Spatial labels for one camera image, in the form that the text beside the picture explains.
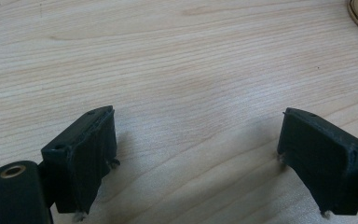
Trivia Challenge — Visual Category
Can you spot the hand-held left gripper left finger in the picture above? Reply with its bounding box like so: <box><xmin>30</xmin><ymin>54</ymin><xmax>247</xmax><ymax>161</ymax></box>
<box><xmin>40</xmin><ymin>105</ymin><xmax>121</xmax><ymax>223</ymax></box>

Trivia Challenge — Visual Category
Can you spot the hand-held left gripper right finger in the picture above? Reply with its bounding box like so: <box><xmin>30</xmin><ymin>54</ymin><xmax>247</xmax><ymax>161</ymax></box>
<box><xmin>276</xmin><ymin>106</ymin><xmax>358</xmax><ymax>220</ymax></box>

